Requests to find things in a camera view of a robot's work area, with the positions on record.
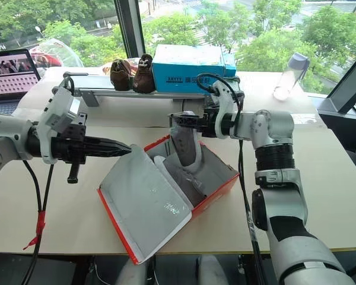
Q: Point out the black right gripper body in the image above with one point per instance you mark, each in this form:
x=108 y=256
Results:
x=209 y=121

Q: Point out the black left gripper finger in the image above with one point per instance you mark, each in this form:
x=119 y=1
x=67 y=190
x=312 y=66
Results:
x=106 y=142
x=106 y=151

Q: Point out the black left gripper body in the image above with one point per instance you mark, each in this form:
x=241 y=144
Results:
x=72 y=142

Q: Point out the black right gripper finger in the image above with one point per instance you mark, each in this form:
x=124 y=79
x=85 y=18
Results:
x=178 y=115
x=193 y=123

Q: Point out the grey shoe with white sole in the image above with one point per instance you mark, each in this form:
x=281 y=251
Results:
x=184 y=145
x=187 y=184

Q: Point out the red shoebox with white inside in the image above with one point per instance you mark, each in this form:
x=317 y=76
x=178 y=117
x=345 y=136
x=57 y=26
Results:
x=154 y=202

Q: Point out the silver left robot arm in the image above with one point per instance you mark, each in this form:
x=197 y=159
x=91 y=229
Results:
x=6 y=133

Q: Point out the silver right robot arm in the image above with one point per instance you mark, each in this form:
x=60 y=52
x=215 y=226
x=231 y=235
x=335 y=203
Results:
x=279 y=184

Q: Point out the blue shoebox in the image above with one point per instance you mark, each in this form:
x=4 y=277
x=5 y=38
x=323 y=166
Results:
x=190 y=69

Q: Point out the white stuffing paper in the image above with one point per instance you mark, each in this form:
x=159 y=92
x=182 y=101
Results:
x=159 y=161

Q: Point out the brown suede shoe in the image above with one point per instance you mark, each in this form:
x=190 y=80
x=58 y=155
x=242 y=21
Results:
x=143 y=75
x=120 y=74

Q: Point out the clear plastic bag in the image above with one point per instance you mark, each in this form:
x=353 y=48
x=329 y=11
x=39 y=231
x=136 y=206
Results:
x=57 y=55

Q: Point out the grey laptop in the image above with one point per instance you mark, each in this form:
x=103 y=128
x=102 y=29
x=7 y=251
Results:
x=9 y=77

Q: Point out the clear bottle with purple lid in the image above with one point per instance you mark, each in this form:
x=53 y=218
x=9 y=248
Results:
x=290 y=77

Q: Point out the black monitor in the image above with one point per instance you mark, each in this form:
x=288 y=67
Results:
x=348 y=86

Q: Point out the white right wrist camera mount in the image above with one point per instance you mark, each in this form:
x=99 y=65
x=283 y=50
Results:
x=224 y=101

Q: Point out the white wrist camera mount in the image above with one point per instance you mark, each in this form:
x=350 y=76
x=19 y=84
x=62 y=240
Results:
x=224 y=101
x=55 y=112

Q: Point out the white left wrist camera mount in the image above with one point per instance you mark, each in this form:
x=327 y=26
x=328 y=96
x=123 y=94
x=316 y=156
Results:
x=55 y=112

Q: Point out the grey metal rail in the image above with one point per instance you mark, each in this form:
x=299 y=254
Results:
x=130 y=89

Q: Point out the black window frame post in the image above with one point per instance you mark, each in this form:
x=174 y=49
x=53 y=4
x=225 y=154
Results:
x=129 y=26

